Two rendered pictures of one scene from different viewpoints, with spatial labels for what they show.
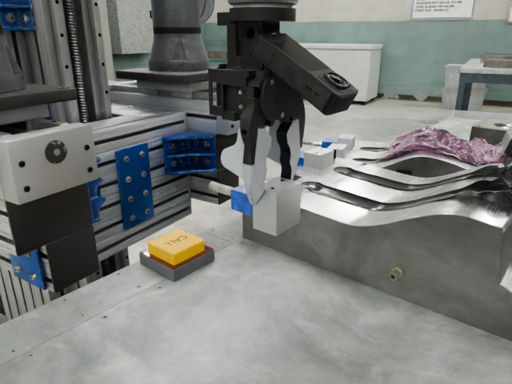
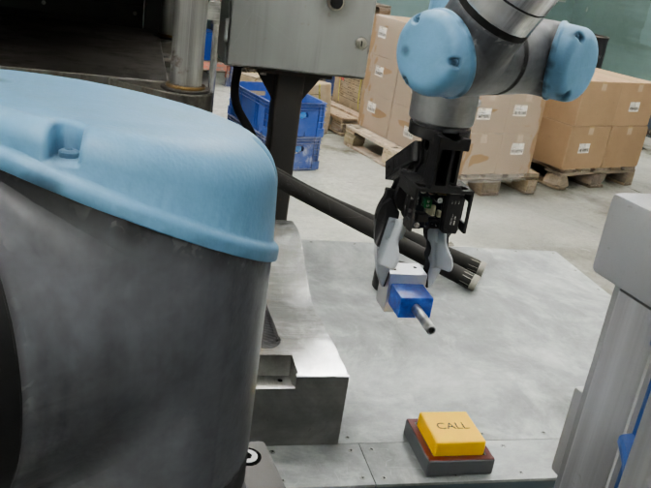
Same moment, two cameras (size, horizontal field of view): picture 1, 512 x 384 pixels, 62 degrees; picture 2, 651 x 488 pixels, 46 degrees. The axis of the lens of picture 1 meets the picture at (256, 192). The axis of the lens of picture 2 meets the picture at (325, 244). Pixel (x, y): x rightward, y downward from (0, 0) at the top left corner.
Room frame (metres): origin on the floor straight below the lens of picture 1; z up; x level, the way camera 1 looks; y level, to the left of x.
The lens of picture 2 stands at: (1.28, 0.40, 1.32)
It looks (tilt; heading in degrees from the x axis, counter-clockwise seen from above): 21 degrees down; 214
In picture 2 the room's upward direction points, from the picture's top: 8 degrees clockwise
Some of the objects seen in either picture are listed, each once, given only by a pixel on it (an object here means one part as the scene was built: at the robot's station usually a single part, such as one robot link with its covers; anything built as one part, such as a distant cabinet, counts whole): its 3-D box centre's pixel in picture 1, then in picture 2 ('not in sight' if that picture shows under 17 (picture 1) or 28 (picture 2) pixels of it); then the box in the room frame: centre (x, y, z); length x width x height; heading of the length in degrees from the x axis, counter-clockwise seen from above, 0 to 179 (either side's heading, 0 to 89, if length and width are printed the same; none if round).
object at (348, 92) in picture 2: not in sight; (373, 83); (-4.00, -2.97, 0.34); 0.63 x 0.45 x 0.40; 62
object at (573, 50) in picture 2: not in sight; (526, 56); (0.53, 0.09, 1.25); 0.11 x 0.11 x 0.08; 81
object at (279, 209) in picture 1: (248, 196); (413, 304); (0.51, 0.01, 0.93); 0.13 x 0.05 x 0.05; 50
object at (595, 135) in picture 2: not in sight; (545, 114); (-4.34, -1.63, 0.37); 1.20 x 0.82 x 0.74; 70
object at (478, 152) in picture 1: (442, 143); not in sight; (0.91, -0.41, 0.90); 0.26 x 0.18 x 0.08; 67
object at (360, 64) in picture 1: (331, 72); not in sight; (7.68, -1.32, 0.47); 1.52 x 0.77 x 0.94; 62
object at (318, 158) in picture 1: (297, 160); not in sight; (0.81, -0.08, 0.89); 0.13 x 0.05 x 0.05; 50
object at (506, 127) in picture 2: not in sight; (447, 100); (-3.39, -1.97, 0.47); 1.22 x 0.80 x 0.94; 66
